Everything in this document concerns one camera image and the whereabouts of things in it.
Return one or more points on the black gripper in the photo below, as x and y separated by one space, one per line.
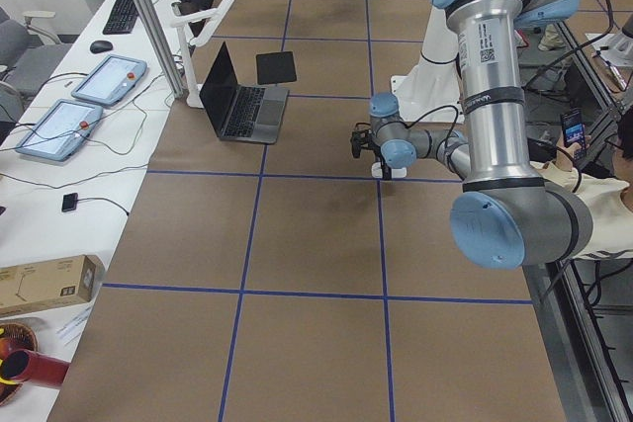
385 166

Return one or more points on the white computer mouse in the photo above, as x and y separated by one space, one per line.
398 173

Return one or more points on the black mouse pad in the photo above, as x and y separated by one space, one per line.
275 67

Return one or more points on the grey laptop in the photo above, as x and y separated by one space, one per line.
241 113

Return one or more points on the white desk lamp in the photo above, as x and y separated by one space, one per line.
212 17

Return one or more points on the black desk mouse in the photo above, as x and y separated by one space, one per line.
100 46

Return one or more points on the smartphone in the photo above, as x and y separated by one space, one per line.
573 130

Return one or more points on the black keyboard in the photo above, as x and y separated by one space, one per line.
122 18

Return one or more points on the person in cream sweater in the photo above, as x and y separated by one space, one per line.
609 200

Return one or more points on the far teach pendant tablet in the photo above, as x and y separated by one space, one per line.
110 81

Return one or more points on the teach pendant tablet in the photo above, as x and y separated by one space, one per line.
110 81
61 131

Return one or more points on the office chair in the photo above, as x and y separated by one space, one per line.
29 56

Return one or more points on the near teach pendant tablet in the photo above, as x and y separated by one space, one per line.
61 131

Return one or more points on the small black puck device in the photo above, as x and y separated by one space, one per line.
69 202

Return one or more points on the cardboard box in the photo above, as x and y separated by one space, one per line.
48 284

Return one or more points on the red cylinder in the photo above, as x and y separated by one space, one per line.
27 366

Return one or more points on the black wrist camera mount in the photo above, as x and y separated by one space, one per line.
360 140

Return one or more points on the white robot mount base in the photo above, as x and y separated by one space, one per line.
432 87

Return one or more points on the aluminium frame post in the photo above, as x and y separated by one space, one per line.
160 46

